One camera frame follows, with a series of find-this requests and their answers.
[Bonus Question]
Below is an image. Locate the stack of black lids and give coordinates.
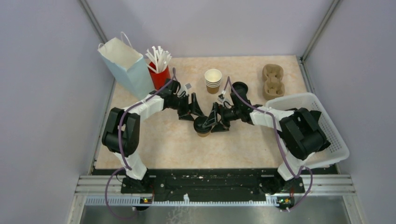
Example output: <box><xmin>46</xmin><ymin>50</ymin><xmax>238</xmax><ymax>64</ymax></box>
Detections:
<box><xmin>232</xmin><ymin>82</ymin><xmax>248</xmax><ymax>97</ymax></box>

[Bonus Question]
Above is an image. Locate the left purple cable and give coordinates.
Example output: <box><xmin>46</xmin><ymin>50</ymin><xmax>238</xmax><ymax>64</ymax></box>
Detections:
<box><xmin>104</xmin><ymin>67</ymin><xmax>177</xmax><ymax>221</ymax></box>

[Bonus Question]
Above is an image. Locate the light blue paper bag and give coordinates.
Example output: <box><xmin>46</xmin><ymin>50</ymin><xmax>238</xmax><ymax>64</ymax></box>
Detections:
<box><xmin>98</xmin><ymin>32</ymin><xmax>155</xmax><ymax>100</ymax></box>

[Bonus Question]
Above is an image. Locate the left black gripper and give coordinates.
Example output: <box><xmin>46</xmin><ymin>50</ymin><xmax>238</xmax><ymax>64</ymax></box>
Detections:
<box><xmin>170</xmin><ymin>92</ymin><xmax>204</xmax><ymax>121</ymax></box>

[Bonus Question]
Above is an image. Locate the black plastic cup lid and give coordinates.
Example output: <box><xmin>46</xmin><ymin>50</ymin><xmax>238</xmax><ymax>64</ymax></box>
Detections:
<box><xmin>193</xmin><ymin>116</ymin><xmax>212</xmax><ymax>134</ymax></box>

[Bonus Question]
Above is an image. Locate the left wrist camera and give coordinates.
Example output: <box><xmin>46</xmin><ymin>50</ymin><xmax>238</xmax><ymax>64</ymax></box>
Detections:
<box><xmin>177</xmin><ymin>83</ymin><xmax>191</xmax><ymax>98</ymax></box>

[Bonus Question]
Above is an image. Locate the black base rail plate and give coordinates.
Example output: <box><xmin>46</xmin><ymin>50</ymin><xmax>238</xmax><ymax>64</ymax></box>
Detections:
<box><xmin>92</xmin><ymin>168</ymin><xmax>305</xmax><ymax>203</ymax></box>

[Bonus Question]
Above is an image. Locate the red straw holder cup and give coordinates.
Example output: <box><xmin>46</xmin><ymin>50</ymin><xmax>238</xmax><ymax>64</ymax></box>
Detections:
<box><xmin>148</xmin><ymin>62</ymin><xmax>171</xmax><ymax>90</ymax></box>

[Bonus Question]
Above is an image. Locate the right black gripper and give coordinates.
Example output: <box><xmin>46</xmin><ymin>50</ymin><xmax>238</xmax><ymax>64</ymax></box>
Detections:
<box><xmin>203</xmin><ymin>102</ymin><xmax>241</xmax><ymax>133</ymax></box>

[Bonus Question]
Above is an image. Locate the brown cardboard cup carrier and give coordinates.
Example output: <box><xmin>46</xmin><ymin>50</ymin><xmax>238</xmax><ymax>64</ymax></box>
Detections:
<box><xmin>262</xmin><ymin>64</ymin><xmax>285</xmax><ymax>100</ymax></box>

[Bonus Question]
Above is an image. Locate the black cloth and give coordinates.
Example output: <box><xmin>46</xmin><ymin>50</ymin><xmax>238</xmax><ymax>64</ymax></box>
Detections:
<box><xmin>288</xmin><ymin>108</ymin><xmax>322</xmax><ymax>122</ymax></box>

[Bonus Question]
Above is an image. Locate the stack of paper cups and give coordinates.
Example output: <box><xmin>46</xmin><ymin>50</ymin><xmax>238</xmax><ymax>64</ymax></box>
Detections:
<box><xmin>204</xmin><ymin>69</ymin><xmax>222</xmax><ymax>94</ymax></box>

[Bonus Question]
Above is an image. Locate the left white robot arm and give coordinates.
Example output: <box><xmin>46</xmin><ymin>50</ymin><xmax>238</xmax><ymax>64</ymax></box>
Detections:
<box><xmin>101</xmin><ymin>79</ymin><xmax>204</xmax><ymax>193</ymax></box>

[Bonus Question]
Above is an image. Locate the brown paper coffee cup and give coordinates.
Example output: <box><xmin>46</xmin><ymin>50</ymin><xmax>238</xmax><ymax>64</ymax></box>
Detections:
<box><xmin>197</xmin><ymin>131</ymin><xmax>211</xmax><ymax>138</ymax></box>

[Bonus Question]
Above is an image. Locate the white wrapped straws bundle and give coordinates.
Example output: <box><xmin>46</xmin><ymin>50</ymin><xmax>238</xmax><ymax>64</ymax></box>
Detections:
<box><xmin>145</xmin><ymin>46</ymin><xmax>172</xmax><ymax>73</ymax></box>

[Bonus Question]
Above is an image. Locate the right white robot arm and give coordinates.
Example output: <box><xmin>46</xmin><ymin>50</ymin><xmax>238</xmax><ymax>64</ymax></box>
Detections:
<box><xmin>201</xmin><ymin>90</ymin><xmax>330</xmax><ymax>192</ymax></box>

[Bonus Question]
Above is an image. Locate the white plastic basket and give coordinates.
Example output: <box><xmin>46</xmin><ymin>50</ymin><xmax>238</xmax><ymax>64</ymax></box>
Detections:
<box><xmin>265</xmin><ymin>92</ymin><xmax>350</xmax><ymax>168</ymax></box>

